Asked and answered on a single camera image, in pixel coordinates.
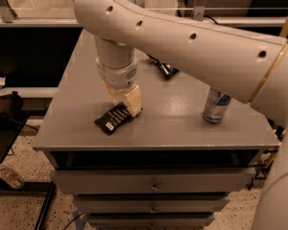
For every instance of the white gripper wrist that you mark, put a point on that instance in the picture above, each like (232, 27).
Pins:
(118, 77)

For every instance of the black rxbar chocolate wrapper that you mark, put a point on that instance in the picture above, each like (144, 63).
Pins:
(113, 119)

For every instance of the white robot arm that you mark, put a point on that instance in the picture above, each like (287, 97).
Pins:
(251, 68)

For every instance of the blue chip bag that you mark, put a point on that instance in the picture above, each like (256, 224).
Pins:
(167, 70)

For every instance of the grey drawer cabinet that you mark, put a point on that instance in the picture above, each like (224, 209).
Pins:
(166, 168)

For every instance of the silver blue energy drink can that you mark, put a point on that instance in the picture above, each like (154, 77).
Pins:
(216, 106)

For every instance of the black side table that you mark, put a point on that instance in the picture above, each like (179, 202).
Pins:
(12, 119)

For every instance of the plastic water bottle on floor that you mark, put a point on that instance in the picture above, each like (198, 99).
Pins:
(12, 178)

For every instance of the metal railing with glass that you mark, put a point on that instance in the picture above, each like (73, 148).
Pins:
(240, 13)

